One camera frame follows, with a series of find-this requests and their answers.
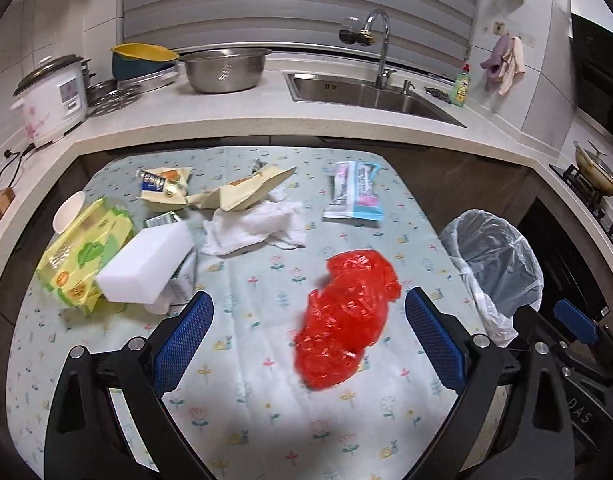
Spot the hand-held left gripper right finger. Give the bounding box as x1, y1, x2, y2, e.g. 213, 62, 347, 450
405, 287, 577, 480

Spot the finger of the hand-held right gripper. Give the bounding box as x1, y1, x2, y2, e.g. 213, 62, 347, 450
553, 298, 613, 376
512, 304, 554, 348

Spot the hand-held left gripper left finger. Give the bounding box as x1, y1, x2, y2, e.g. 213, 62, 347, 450
44, 290, 217, 480

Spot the trash bin with clear liner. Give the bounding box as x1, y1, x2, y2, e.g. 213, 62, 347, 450
439, 208, 544, 346

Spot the red plastic bag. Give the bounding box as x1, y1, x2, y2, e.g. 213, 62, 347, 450
292, 250, 403, 391

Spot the yellow green wet wipes packet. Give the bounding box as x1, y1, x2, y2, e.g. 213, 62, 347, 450
36, 197, 137, 317

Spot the white tissue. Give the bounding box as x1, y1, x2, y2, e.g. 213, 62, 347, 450
201, 187, 307, 257

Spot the cream snack bag blue label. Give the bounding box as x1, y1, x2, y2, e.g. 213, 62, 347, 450
137, 166, 193, 213

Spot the blue pink white packet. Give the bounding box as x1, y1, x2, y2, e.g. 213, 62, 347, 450
322, 161, 386, 223

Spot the small white carton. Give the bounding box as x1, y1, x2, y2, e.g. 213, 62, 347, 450
156, 250, 200, 317

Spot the black built-in oven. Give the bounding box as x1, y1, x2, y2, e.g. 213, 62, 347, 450
516, 197, 613, 321

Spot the white foam sponge block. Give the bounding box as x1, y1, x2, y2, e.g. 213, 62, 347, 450
95, 222, 196, 306

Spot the floral tablecloth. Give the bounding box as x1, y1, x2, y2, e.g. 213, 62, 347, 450
6, 146, 512, 480

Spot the black gas stove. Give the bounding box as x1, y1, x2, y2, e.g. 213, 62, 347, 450
549, 162, 613, 251

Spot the cream pan with lid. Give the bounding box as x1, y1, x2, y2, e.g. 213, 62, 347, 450
573, 140, 613, 197

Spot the brown base cabinet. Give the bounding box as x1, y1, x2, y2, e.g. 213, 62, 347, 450
381, 147, 542, 241

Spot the small white bowl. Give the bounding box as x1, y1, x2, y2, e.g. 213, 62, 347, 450
53, 192, 87, 235

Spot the green dish soap bottle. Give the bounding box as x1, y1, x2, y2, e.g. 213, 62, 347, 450
451, 62, 474, 107

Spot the dark scouring pad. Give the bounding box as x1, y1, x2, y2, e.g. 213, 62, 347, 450
424, 86, 454, 106

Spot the metal steamer rack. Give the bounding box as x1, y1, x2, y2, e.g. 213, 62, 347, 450
86, 79, 142, 117

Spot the beige cloth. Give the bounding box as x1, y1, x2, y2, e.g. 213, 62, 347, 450
499, 36, 527, 96

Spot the metal tray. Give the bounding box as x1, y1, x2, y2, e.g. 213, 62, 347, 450
119, 67, 180, 94

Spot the black range hood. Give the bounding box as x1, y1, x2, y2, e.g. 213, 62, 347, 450
569, 12, 613, 131

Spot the stainless steel sink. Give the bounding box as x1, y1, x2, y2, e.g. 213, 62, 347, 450
285, 72, 467, 128

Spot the purple cloth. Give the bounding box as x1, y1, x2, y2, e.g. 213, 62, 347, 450
480, 33, 512, 82

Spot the stainless steel colander bowl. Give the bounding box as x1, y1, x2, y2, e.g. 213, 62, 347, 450
179, 47, 273, 94

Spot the white rice cooker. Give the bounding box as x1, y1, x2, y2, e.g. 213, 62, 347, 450
10, 55, 90, 148

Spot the yellow blue colander basin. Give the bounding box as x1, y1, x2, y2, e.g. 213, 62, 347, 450
110, 43, 181, 82

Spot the chrome faucet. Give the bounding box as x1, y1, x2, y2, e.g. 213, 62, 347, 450
339, 8, 398, 90

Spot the grey window blind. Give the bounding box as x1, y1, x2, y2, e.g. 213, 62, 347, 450
121, 0, 482, 73

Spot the black power cable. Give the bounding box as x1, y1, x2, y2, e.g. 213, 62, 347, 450
0, 142, 37, 191

